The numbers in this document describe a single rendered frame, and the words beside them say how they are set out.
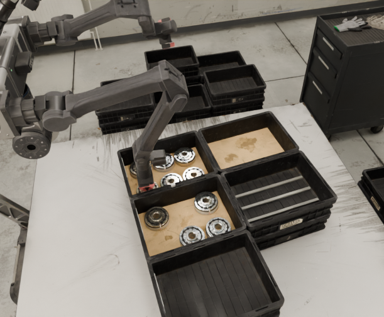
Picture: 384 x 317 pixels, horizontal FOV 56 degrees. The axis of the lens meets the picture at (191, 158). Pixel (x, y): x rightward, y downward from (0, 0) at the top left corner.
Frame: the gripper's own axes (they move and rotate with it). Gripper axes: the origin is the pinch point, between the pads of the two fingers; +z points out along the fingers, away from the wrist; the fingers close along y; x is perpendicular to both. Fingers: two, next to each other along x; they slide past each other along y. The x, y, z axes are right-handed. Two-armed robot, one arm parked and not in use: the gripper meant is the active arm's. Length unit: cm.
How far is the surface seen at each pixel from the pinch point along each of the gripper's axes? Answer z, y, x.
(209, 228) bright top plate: 0.3, -26.7, -22.0
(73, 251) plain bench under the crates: 17.5, -13.9, 36.5
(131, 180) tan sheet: 4.3, 9.6, 6.6
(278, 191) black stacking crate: 3, -13, -57
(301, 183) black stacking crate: 3, -11, -69
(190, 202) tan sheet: 3.7, -10.0, -17.6
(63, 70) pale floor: 91, 253, 68
